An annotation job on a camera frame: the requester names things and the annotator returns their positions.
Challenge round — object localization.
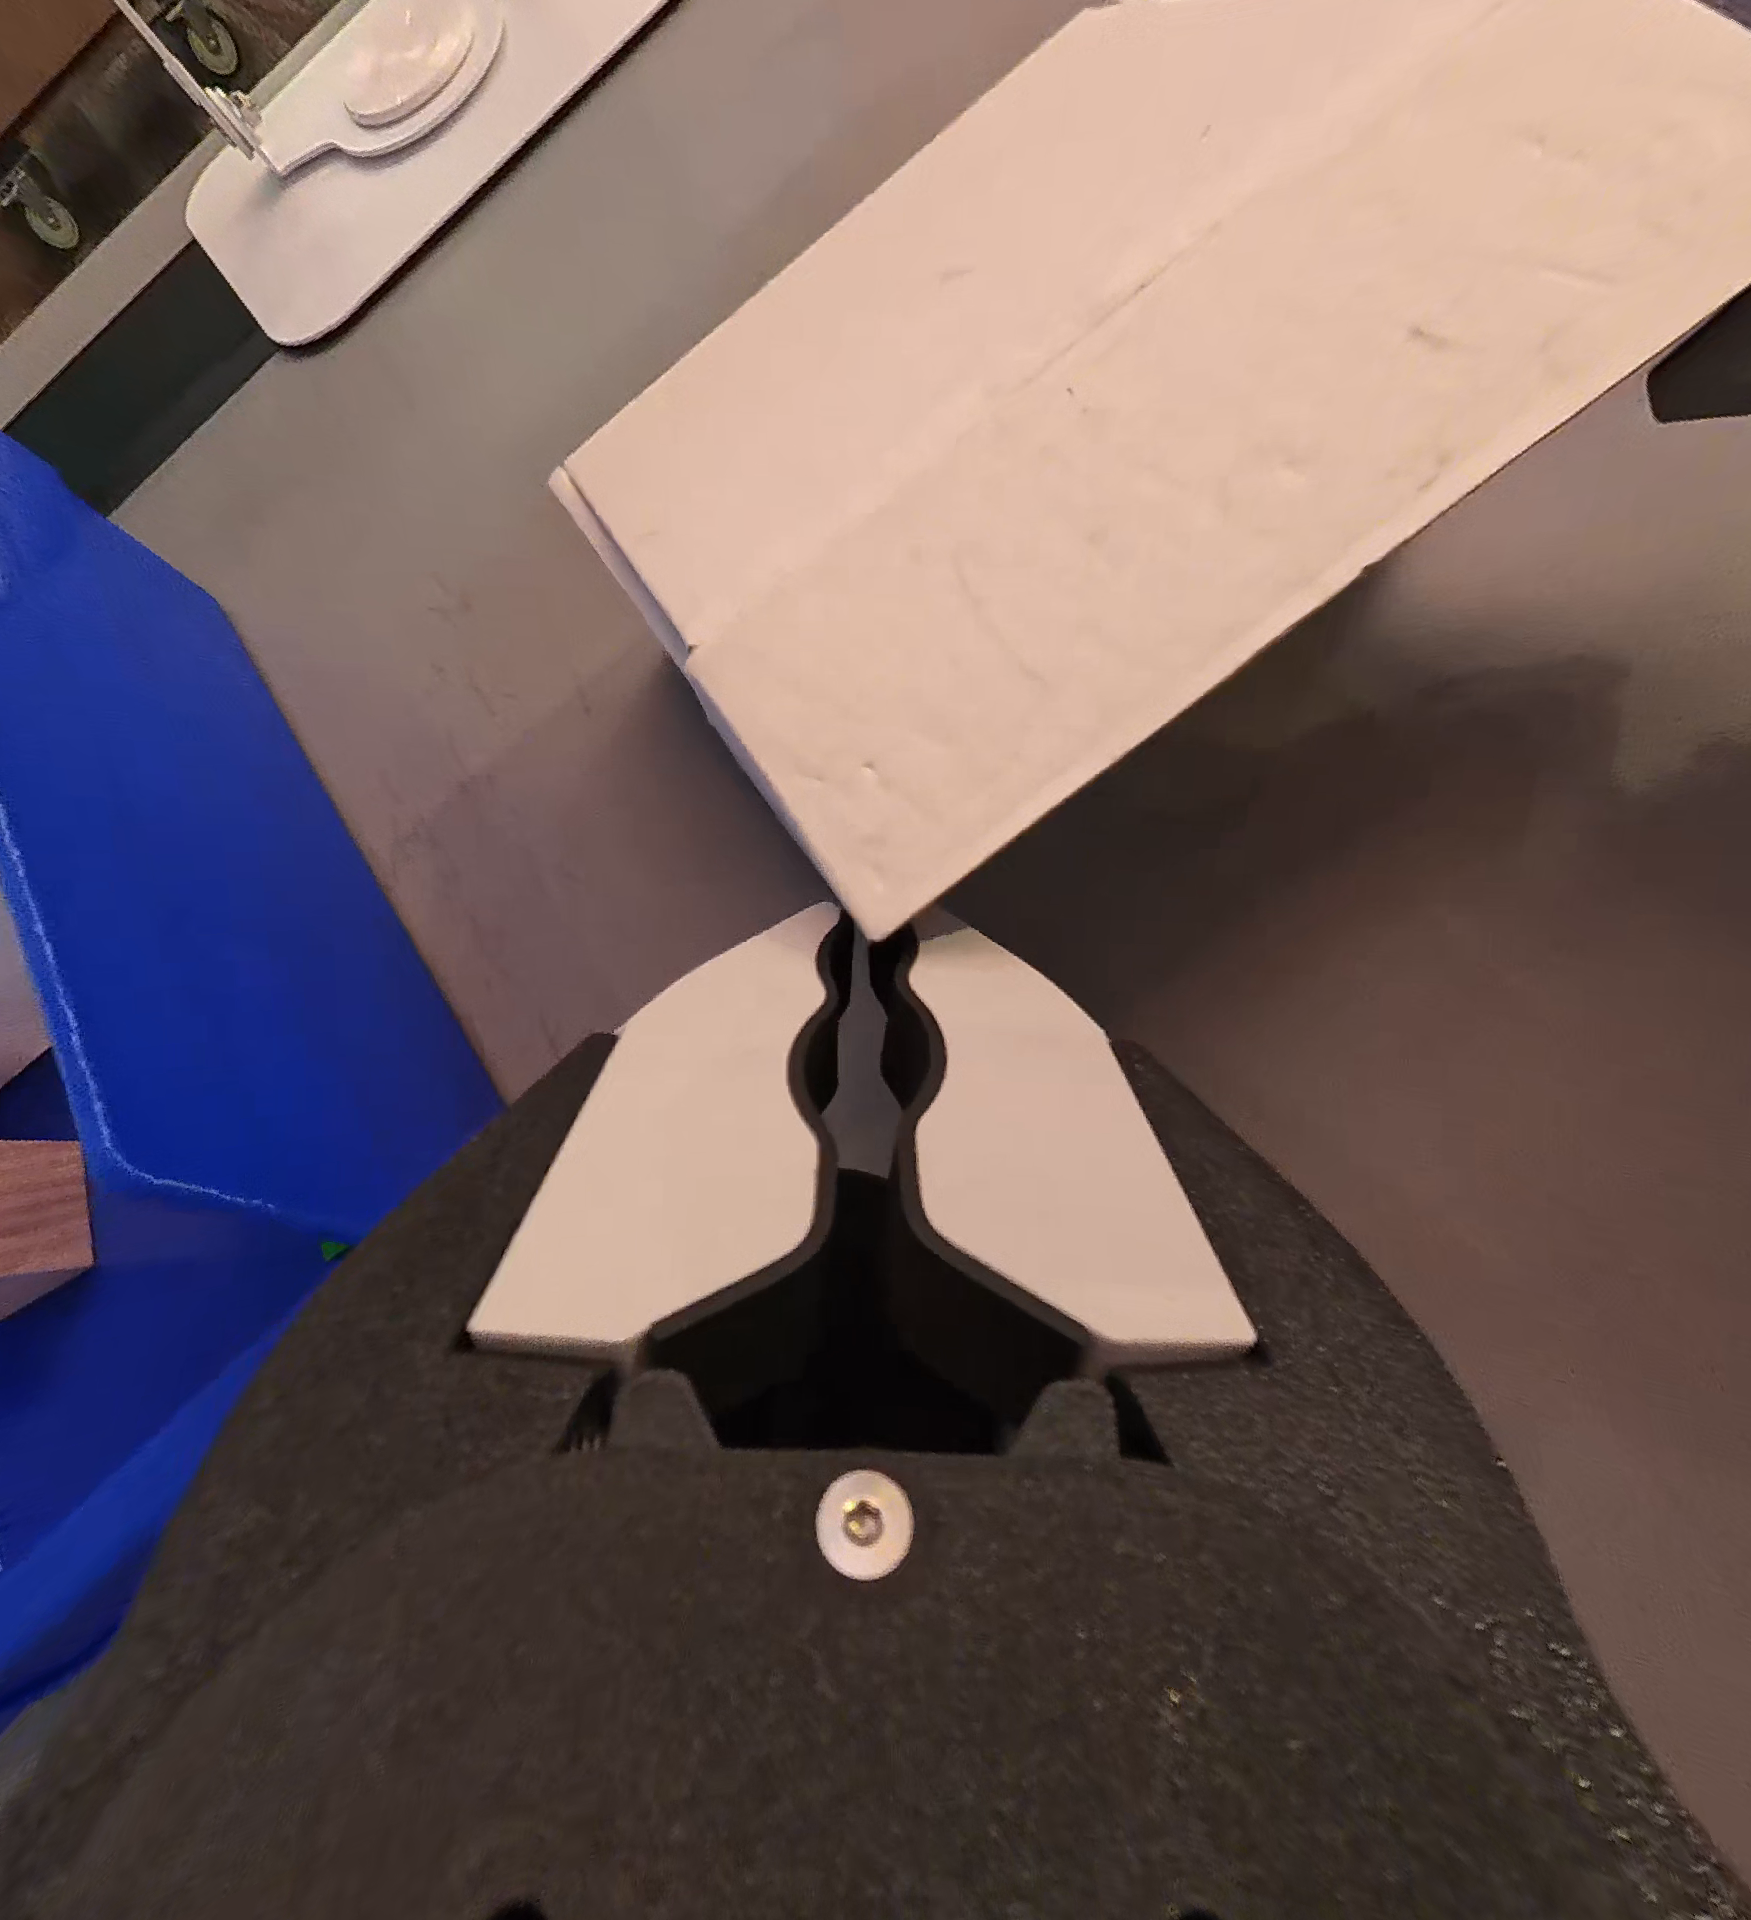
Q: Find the blue plastic bin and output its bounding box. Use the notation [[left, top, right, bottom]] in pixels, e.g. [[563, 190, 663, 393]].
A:
[[0, 367, 506, 1760]]

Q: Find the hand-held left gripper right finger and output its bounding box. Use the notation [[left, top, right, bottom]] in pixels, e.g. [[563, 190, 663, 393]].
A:
[[871, 922, 1258, 1455]]

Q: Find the dark rectangular table panel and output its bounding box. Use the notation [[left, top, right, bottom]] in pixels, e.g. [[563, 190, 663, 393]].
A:
[[4, 258, 281, 516]]

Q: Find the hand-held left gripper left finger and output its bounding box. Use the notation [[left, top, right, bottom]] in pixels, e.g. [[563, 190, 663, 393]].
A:
[[466, 899, 857, 1455]]

